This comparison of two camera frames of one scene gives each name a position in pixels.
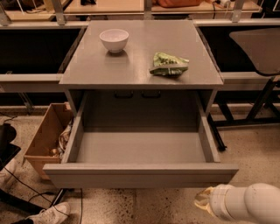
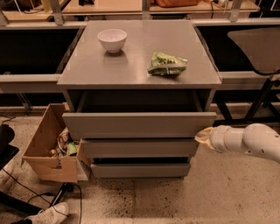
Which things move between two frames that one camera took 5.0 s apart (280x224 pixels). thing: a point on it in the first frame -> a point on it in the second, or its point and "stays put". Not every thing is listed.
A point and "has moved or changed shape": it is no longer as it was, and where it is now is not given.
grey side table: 262,47 stays put
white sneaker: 54,214 stays put
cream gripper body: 217,200 -> 218,138
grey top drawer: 140,138 has moved or changed shape
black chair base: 7,150 stays put
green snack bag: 168,65 stays put
